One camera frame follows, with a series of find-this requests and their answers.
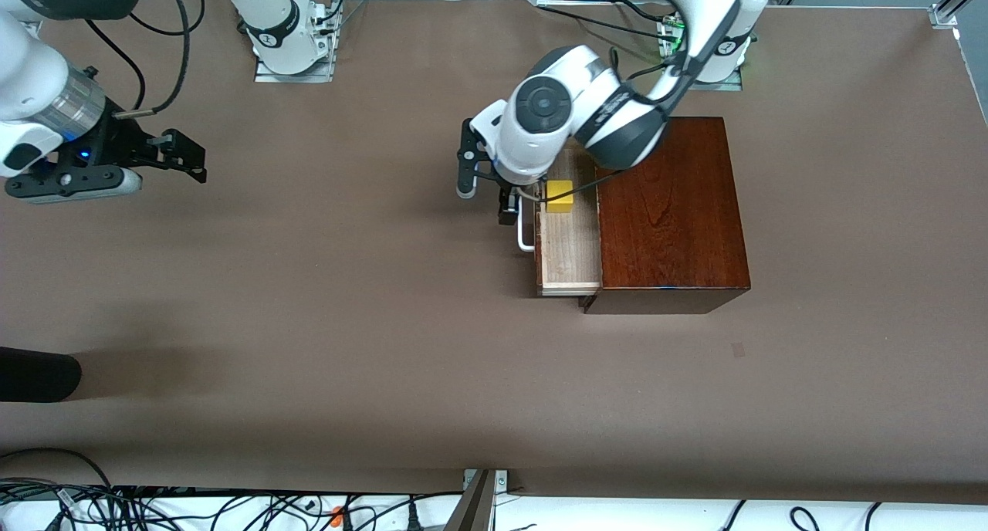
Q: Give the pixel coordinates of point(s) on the black rounded cylinder object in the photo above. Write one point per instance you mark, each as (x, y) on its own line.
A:
(38, 374)

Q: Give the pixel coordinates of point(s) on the black power plug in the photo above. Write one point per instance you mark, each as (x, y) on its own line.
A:
(413, 517)

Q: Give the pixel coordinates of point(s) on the dark brown wooden cabinet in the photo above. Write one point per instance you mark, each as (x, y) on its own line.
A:
(664, 207)

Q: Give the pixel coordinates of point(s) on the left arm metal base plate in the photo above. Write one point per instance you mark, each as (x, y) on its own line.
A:
(725, 85)

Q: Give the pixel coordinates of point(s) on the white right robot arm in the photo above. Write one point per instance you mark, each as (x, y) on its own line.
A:
(31, 83)

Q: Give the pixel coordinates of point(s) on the aluminium corner bracket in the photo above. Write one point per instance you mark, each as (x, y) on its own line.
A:
(502, 481)

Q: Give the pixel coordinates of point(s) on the aluminium frame corner profile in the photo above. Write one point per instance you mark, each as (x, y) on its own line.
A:
(945, 14)

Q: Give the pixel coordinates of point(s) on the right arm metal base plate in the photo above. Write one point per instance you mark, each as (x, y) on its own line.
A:
(266, 76)

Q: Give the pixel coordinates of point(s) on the dark metal strut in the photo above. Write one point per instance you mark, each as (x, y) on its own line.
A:
(471, 508)

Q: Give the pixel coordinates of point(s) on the yellow wooden block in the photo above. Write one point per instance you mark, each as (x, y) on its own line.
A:
(559, 195)

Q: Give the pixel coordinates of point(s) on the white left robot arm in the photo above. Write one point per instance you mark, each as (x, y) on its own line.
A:
(540, 122)

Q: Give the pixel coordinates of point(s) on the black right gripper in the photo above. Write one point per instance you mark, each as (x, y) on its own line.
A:
(116, 145)

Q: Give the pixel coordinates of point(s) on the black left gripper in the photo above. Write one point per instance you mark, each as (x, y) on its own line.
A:
(507, 204)

